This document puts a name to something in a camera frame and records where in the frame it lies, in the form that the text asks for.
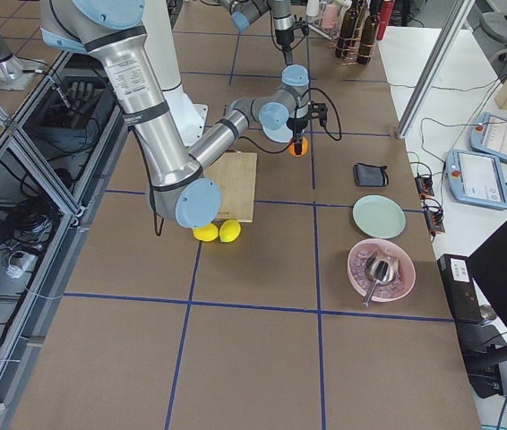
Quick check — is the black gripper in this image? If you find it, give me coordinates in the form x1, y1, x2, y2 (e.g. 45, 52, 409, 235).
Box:
287, 117, 308, 155
274, 28, 294, 65

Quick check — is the orange fruit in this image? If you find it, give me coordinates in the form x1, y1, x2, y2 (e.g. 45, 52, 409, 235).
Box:
288, 137, 309, 158

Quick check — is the light blue plate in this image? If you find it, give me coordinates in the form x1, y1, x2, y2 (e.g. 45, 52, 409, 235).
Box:
262, 125, 293, 143

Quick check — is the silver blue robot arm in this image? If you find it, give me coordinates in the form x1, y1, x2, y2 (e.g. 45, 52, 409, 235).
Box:
40, 1, 309, 228
217, 0, 295, 65

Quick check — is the light green plate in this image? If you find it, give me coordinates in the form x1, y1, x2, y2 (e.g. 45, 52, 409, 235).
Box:
353, 195, 406, 239

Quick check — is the dark wine bottle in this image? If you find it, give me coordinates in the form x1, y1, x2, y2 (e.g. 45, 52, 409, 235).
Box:
357, 0, 382, 65
335, 0, 359, 58

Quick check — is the pink cup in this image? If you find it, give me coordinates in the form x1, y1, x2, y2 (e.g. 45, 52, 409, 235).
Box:
322, 4, 339, 30

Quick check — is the wooden cutting board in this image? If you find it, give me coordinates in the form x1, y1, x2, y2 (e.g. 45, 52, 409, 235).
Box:
205, 151, 257, 223

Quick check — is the folded grey cloth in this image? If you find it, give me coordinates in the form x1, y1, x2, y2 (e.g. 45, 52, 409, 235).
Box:
353, 163, 389, 187

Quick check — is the red cylinder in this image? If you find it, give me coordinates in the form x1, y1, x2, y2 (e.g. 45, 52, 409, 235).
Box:
379, 0, 395, 29

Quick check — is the yellow lemon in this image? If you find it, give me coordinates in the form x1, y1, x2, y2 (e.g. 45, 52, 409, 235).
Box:
192, 223, 219, 242
219, 219, 242, 243

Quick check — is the pink bowl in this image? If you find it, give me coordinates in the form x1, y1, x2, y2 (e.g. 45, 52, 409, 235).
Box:
347, 238, 416, 307

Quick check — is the metal scoop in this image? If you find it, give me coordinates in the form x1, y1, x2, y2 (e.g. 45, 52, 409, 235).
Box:
362, 250, 399, 307

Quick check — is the blue teach pendant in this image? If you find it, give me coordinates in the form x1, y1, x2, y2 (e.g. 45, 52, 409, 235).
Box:
469, 112, 507, 163
445, 150, 507, 211

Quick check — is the black computer box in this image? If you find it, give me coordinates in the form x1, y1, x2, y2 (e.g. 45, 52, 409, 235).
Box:
437, 254, 484, 324

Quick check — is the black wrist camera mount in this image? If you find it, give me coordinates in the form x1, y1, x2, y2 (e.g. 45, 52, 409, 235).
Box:
292, 15, 309, 37

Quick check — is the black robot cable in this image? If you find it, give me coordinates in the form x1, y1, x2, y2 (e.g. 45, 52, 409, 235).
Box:
235, 87, 344, 156

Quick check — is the copper wire bottle rack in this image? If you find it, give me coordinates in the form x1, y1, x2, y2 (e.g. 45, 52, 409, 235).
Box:
341, 4, 376, 65

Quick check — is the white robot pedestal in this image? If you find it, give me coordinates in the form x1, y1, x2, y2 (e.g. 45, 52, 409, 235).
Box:
142, 0, 208, 147

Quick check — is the aluminium frame post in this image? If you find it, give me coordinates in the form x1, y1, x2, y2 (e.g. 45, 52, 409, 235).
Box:
396, 0, 476, 139

